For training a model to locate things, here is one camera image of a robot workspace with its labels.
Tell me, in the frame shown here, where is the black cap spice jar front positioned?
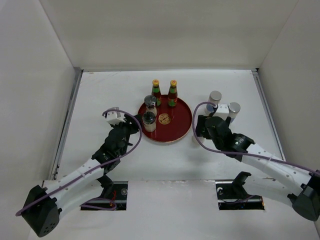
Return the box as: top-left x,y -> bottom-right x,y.
192,135 -> 201,144

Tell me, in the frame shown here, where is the black cap glass shaker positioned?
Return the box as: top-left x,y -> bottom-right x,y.
142,111 -> 156,132

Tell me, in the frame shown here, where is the silver lid jar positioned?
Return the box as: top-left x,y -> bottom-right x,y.
228,102 -> 241,123
205,90 -> 222,114

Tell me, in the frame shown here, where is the green label sauce bottle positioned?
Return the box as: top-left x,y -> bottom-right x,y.
151,79 -> 162,107
167,80 -> 178,107

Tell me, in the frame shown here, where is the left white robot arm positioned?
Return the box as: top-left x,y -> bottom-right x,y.
16,113 -> 142,238

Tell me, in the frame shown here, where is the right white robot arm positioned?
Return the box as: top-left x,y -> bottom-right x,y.
192,115 -> 320,222

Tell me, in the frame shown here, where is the red round tray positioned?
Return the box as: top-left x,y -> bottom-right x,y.
138,95 -> 192,143

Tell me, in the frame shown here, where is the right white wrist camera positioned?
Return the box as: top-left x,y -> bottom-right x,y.
213,103 -> 229,121

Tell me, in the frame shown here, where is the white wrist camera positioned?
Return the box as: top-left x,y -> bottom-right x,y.
104,109 -> 125,125
213,103 -> 229,121

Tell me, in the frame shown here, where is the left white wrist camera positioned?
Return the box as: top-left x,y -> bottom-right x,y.
104,109 -> 125,125

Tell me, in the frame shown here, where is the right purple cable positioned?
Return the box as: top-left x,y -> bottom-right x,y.
191,101 -> 320,177

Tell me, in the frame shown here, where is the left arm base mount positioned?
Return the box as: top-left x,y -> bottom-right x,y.
80,174 -> 129,211

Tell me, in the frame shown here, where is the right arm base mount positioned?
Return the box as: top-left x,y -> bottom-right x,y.
215,171 -> 265,211

